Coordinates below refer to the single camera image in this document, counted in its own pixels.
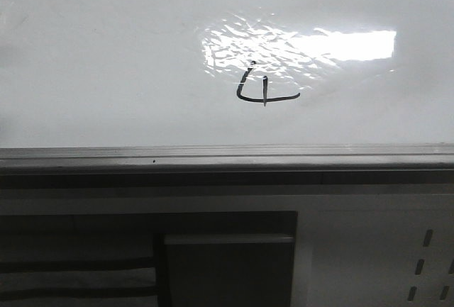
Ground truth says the white glossy whiteboard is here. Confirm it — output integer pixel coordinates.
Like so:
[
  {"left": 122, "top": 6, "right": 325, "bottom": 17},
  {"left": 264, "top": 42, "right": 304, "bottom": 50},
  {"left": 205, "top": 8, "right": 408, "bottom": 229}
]
[{"left": 1, "top": 0, "right": 453, "bottom": 147}]

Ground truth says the dark square panel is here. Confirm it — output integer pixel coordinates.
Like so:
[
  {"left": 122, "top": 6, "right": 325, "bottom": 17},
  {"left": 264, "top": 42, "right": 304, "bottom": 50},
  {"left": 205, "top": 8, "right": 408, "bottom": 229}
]
[{"left": 165, "top": 233, "right": 294, "bottom": 306}]

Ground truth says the grey metal whiteboard tray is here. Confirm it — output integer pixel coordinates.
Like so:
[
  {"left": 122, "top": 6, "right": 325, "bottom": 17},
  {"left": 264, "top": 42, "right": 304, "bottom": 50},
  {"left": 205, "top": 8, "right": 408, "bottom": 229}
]
[{"left": 1, "top": 143, "right": 453, "bottom": 189}]

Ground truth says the white slotted metal panel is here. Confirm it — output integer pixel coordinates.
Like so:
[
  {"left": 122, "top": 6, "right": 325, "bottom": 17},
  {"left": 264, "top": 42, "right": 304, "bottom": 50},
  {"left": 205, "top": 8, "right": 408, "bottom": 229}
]
[{"left": 305, "top": 197, "right": 453, "bottom": 306}]

